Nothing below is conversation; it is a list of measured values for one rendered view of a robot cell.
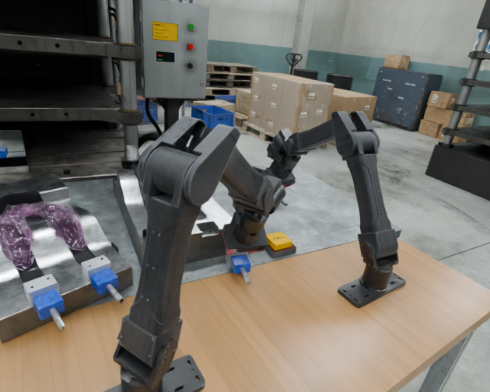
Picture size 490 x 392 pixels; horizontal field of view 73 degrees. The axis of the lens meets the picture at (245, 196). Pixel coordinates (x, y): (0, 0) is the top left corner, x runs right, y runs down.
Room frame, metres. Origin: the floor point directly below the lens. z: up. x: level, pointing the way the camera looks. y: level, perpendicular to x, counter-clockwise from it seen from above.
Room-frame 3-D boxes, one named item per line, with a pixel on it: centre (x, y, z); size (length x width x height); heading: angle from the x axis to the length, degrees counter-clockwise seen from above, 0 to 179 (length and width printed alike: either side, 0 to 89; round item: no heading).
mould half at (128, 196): (0.93, 0.24, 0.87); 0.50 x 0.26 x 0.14; 30
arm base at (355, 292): (0.70, -0.36, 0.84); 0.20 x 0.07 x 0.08; 126
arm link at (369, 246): (0.70, -0.35, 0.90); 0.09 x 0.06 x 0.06; 118
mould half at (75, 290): (0.68, 0.51, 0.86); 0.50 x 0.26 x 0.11; 47
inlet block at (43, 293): (0.46, 0.35, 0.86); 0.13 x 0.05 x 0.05; 47
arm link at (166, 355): (0.36, 0.13, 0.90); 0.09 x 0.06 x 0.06; 62
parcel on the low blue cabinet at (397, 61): (7.68, -2.89, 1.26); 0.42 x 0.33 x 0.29; 30
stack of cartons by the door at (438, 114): (6.51, -3.69, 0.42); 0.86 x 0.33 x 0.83; 30
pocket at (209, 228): (0.76, 0.09, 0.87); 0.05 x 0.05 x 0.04; 30
